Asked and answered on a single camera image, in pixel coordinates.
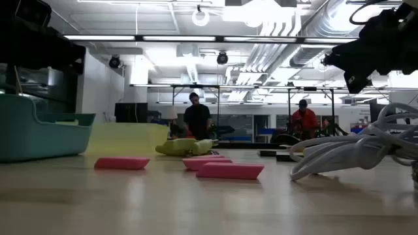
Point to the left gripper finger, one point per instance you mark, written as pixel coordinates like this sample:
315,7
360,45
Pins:
75,55

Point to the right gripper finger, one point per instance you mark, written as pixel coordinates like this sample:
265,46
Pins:
343,57
358,81

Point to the pink eraser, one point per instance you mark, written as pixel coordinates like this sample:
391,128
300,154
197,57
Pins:
230,171
209,156
121,163
199,163

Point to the black monitor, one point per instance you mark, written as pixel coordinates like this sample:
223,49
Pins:
377,111

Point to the black round ceiling fixture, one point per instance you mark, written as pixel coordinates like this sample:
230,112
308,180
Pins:
222,58
114,62

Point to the person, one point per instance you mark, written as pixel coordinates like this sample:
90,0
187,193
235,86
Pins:
304,122
197,120

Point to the black cabinet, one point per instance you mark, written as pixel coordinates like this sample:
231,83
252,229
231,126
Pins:
130,112

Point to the teal plastic bin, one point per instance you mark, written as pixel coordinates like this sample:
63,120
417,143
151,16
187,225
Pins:
39,140

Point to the yellow translucent tray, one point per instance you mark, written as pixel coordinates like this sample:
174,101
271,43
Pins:
127,137

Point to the blue box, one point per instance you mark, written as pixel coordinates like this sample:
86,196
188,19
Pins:
266,131

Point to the white table lamp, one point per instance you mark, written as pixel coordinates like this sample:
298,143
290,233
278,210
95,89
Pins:
169,112

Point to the black bar with strip lights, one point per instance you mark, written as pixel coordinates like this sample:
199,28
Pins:
218,38

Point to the black workbench frame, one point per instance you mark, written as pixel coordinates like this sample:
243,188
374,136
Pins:
196,86
310,88

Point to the black aluminium table frame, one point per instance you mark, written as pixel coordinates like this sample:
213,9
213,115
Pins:
248,145

